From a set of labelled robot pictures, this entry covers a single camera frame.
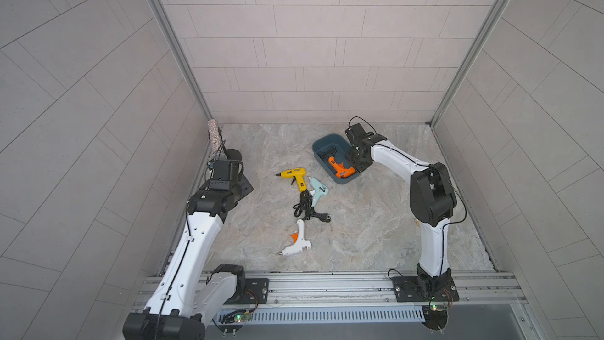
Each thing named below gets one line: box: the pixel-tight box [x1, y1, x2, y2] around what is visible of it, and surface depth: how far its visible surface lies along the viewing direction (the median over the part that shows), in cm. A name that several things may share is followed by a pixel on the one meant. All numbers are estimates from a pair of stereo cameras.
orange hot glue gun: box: [328, 156, 357, 179], surface depth 99 cm
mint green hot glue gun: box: [308, 176, 330, 207], surface depth 93 cm
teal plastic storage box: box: [312, 133, 361, 185], surface depth 104 cm
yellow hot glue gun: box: [275, 167, 308, 193], surface depth 98 cm
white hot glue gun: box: [276, 218, 313, 256], surface depth 80 cm
